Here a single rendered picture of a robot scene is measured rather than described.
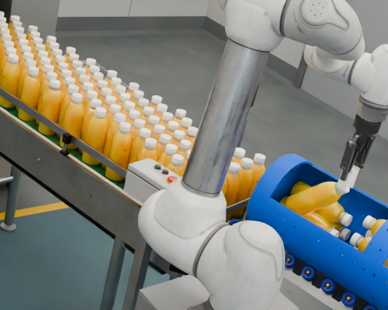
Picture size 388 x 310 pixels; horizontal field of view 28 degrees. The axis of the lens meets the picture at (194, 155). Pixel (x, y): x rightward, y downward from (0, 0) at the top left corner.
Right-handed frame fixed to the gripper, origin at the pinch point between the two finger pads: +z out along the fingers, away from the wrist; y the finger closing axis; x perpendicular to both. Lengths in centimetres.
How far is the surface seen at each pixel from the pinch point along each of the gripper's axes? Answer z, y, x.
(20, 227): 129, 29, 173
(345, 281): 26.1, -7.7, -13.6
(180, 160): 18, -13, 52
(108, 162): 32, -17, 80
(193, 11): 112, 387, 377
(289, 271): 35.4, -6.1, 5.3
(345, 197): 15.2, 17.5, 6.1
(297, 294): 39.9, -7.7, -0.4
